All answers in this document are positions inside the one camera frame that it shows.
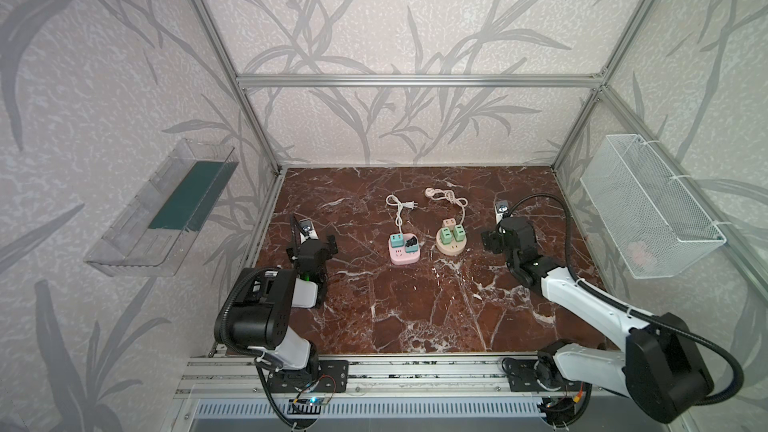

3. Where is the green plug adapter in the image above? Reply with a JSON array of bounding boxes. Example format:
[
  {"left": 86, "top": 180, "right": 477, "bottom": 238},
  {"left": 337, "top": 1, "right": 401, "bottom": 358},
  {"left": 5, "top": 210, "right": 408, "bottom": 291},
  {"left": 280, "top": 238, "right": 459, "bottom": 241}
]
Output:
[
  {"left": 453, "top": 224, "right": 466, "bottom": 242},
  {"left": 438, "top": 227, "right": 454, "bottom": 245}
]

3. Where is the beige round power strip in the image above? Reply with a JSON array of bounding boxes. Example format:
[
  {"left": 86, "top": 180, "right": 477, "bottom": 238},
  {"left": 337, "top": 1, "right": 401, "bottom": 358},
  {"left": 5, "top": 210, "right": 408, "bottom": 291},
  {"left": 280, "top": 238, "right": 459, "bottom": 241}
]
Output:
[{"left": 435, "top": 228, "right": 468, "bottom": 256}]

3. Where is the pink square power strip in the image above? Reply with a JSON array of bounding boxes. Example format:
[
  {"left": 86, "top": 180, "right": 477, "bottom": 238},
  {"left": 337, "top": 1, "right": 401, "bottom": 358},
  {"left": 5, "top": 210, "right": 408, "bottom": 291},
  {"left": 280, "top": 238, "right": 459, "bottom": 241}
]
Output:
[{"left": 388, "top": 233, "right": 421, "bottom": 266}]

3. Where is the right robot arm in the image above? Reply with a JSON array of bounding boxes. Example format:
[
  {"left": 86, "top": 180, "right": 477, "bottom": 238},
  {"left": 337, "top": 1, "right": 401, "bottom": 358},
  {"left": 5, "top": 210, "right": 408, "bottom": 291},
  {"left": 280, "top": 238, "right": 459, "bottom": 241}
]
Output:
[{"left": 481, "top": 216, "right": 745, "bottom": 424}]

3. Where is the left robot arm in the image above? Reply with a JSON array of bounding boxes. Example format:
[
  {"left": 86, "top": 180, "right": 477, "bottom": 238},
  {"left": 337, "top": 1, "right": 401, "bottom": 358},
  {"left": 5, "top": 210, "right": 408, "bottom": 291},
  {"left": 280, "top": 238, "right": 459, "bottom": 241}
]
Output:
[{"left": 214, "top": 235, "right": 338, "bottom": 382}]

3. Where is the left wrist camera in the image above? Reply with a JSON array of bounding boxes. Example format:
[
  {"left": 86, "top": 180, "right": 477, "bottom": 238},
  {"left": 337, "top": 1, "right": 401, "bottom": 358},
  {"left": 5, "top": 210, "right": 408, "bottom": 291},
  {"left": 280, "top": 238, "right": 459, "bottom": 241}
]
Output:
[{"left": 298, "top": 219, "right": 319, "bottom": 243}]

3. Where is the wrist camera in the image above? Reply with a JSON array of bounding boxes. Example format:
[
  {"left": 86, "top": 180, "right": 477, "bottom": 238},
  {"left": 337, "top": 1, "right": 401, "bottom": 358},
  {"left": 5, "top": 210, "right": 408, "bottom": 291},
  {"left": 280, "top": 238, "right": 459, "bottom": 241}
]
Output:
[
  {"left": 494, "top": 200, "right": 512, "bottom": 224},
  {"left": 298, "top": 219, "right": 319, "bottom": 243}
]

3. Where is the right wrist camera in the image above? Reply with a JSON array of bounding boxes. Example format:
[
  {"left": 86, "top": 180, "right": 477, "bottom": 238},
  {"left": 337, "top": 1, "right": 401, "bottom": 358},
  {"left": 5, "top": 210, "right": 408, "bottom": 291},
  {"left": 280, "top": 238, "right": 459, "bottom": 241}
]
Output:
[{"left": 494, "top": 200, "right": 512, "bottom": 224}]

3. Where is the beige power strip cable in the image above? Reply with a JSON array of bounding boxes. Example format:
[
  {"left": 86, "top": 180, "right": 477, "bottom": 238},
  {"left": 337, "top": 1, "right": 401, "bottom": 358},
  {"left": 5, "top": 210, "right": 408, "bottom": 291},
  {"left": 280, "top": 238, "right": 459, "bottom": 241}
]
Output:
[{"left": 423, "top": 187, "right": 469, "bottom": 227}]

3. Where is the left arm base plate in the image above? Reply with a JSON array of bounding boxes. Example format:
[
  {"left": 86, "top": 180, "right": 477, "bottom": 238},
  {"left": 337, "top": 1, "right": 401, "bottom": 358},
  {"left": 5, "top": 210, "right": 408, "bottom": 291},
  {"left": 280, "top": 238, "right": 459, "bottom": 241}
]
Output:
[{"left": 267, "top": 360, "right": 350, "bottom": 393}]

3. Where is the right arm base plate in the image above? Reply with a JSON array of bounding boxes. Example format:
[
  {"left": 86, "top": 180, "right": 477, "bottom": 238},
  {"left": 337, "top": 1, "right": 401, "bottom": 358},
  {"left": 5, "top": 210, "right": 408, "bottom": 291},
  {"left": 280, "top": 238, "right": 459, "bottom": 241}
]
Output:
[{"left": 501, "top": 357, "right": 561, "bottom": 392}]

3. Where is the white wire mesh basket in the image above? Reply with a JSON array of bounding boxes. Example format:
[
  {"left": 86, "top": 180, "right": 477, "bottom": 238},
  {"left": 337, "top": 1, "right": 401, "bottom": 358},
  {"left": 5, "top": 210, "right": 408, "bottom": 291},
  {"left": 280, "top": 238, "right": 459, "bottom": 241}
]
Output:
[{"left": 581, "top": 134, "right": 727, "bottom": 280}]

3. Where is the aluminium front rail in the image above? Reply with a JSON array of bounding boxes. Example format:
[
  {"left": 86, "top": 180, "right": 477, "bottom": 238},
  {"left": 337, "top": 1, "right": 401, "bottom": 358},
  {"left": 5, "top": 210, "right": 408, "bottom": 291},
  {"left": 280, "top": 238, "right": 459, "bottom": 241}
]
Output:
[{"left": 173, "top": 352, "right": 580, "bottom": 399}]

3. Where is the clear plastic wall shelf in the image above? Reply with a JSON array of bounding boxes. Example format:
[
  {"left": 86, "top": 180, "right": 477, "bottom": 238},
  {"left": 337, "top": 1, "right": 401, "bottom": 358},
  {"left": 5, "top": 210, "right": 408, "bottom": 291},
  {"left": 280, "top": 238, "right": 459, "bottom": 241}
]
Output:
[{"left": 84, "top": 139, "right": 239, "bottom": 277}]

